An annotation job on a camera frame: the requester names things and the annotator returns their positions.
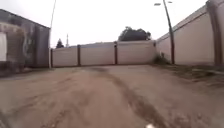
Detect green bush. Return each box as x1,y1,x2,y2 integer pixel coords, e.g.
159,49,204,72
152,53,171,66

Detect dark grey building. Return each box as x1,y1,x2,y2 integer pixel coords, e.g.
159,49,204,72
0,8,52,76

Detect brown dirt road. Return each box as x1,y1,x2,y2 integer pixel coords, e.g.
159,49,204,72
0,64,224,128

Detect thin pale pole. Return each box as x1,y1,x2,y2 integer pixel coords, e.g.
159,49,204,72
48,0,58,69

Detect small dark tree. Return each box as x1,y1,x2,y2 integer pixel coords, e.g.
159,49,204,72
55,38,65,49

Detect street lamp pole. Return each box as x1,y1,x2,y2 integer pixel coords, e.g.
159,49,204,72
153,0,176,65

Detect pale wall with brown posts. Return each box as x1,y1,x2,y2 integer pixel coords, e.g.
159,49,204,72
49,40,158,68
155,0,224,67

